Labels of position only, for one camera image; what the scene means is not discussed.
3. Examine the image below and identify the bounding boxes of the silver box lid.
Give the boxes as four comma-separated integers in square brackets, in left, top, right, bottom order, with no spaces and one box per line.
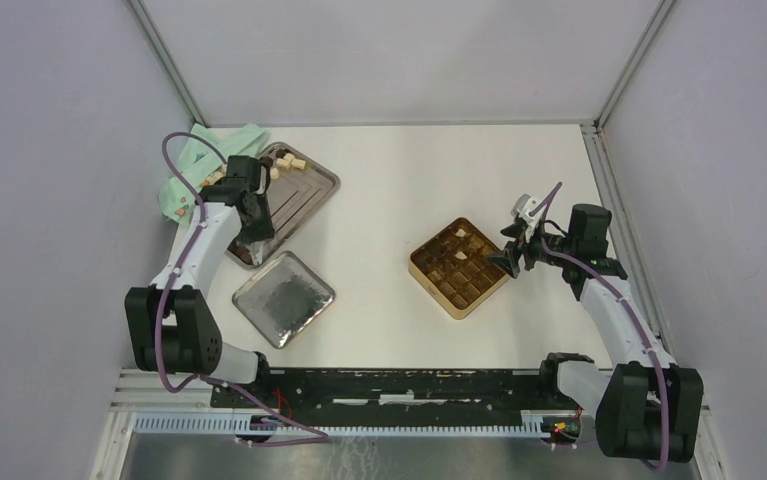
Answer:
[231,251,336,349]

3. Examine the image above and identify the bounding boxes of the green patterned cloth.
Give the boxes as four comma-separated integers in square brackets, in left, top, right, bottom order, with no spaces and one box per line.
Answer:
[158,123,270,226]

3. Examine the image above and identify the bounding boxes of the steel serving tongs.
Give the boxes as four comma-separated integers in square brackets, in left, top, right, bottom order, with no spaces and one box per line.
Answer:
[247,241,267,268]

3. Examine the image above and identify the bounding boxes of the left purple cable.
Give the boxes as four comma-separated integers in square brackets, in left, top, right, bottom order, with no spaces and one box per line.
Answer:
[155,131,331,448]

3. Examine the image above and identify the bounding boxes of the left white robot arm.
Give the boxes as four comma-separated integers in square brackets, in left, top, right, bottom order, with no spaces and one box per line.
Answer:
[124,156,275,408]

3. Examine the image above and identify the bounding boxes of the gold chocolate box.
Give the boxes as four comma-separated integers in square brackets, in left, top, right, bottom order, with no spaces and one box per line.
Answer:
[408,217,508,320]

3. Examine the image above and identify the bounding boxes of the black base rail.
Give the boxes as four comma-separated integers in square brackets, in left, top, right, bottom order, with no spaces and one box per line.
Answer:
[209,367,583,429]

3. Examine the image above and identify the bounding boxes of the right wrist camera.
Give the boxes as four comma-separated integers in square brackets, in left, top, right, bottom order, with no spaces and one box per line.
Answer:
[511,194,546,228]

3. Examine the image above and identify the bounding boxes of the steel chocolate tray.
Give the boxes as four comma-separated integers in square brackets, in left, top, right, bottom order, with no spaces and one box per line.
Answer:
[228,142,341,270]

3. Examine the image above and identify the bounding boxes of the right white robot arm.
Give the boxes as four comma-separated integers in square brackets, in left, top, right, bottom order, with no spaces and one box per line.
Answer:
[488,195,704,469]

